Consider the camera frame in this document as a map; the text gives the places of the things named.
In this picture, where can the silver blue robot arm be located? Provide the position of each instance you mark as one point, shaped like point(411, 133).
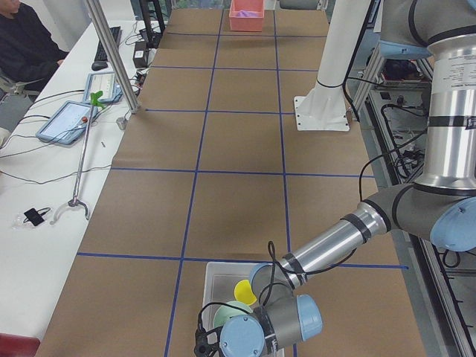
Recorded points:
point(299, 4)
point(438, 206)

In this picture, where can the translucent plastic storage box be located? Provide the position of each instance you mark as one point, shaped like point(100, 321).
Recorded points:
point(223, 286)

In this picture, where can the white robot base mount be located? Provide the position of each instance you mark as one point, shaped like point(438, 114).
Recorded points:
point(324, 107)

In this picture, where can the person in black shirt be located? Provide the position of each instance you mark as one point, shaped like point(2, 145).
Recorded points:
point(28, 53)

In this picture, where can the aluminium frame post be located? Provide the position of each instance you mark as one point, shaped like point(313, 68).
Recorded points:
point(105, 36)

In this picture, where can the yellow plastic cup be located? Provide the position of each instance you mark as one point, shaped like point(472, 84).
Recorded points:
point(243, 292)

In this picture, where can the purple microfiber cloth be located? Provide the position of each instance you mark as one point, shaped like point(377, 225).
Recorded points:
point(247, 14)

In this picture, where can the mint green bowl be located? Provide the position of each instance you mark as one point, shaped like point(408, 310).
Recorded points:
point(232, 308)

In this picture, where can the reacher grabber tool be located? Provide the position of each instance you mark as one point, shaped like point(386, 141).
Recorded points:
point(75, 201)

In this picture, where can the pink plastic tray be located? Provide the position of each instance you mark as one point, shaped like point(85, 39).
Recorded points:
point(246, 24)

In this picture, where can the blue teach pendant tablet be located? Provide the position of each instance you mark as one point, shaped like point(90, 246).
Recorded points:
point(67, 124)

